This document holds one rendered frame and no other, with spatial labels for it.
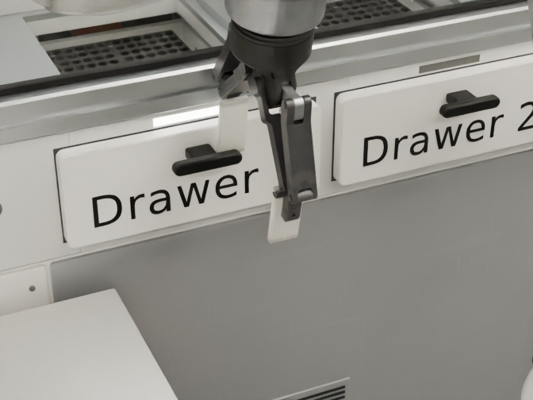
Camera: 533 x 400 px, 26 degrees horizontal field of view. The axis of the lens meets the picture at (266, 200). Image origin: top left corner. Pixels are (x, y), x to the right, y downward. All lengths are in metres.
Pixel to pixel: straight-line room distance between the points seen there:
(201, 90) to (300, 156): 0.20
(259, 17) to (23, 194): 0.34
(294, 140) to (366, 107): 0.27
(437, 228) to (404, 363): 0.21
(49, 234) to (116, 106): 0.16
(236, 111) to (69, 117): 0.17
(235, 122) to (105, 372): 0.28
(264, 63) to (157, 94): 0.20
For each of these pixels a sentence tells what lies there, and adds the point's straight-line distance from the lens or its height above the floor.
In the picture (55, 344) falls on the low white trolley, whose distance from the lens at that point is 1.19.
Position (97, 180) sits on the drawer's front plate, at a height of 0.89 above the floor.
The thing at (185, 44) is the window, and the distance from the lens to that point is 1.19.
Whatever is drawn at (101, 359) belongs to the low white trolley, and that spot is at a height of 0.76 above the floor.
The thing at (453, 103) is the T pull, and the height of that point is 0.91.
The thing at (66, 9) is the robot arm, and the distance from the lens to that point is 0.85.
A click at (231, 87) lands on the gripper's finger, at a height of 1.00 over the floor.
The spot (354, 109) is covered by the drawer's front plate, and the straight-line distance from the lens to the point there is 1.27.
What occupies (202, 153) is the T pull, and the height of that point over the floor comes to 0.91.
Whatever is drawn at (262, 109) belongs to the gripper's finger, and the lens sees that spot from 1.05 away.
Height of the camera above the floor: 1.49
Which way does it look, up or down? 31 degrees down
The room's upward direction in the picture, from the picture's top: straight up
